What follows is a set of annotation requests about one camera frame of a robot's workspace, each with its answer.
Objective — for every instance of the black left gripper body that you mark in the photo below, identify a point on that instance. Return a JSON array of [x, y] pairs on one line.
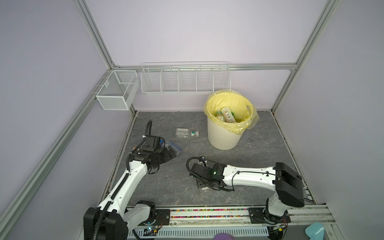
[[163, 156]]

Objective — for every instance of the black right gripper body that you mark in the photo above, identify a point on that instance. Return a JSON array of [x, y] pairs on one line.
[[203, 184]]

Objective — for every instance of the small bottle blue red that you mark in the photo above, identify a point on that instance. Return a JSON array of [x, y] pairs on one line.
[[170, 145]]

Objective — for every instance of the clear bottle red cap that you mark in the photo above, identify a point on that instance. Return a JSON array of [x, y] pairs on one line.
[[228, 115]]

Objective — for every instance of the clear square bottle green cap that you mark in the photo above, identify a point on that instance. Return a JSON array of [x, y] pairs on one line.
[[220, 116]]

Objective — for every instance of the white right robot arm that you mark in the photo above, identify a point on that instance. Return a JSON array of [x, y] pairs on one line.
[[285, 182]]

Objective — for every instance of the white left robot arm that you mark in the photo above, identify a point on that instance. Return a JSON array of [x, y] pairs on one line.
[[111, 220]]

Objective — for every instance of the white ribbed trash bin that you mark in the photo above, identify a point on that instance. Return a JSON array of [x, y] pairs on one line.
[[223, 136]]

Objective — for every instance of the yellow bin liner bag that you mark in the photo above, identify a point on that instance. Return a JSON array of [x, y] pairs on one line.
[[243, 111]]

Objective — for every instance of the purple object bottom edge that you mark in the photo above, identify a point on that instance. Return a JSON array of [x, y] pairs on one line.
[[223, 236]]

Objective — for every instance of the white mesh box basket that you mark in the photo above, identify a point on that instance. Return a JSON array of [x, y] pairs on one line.
[[118, 90]]

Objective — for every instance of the light blue object corner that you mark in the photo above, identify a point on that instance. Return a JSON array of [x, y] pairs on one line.
[[315, 231]]

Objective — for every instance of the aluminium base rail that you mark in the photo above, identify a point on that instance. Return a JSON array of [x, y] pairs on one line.
[[206, 222]]

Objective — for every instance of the white wire shelf basket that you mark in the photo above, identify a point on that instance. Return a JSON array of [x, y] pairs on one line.
[[185, 77]]

